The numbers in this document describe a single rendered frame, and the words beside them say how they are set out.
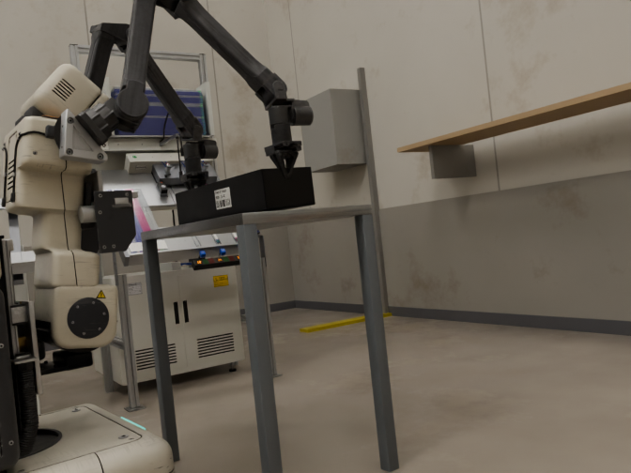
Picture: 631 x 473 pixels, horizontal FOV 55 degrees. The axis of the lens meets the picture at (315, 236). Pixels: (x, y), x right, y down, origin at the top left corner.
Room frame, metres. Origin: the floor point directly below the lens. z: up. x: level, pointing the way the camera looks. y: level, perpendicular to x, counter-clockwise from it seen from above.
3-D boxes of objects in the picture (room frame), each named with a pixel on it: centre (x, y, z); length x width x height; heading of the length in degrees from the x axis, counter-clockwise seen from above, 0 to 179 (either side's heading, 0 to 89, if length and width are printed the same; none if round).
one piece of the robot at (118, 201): (1.68, 0.60, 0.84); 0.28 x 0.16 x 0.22; 37
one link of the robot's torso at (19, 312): (1.66, 0.74, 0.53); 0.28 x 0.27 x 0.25; 37
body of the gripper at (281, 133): (1.73, 0.07, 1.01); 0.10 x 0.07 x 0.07; 38
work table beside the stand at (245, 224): (1.98, 0.21, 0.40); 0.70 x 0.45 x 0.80; 37
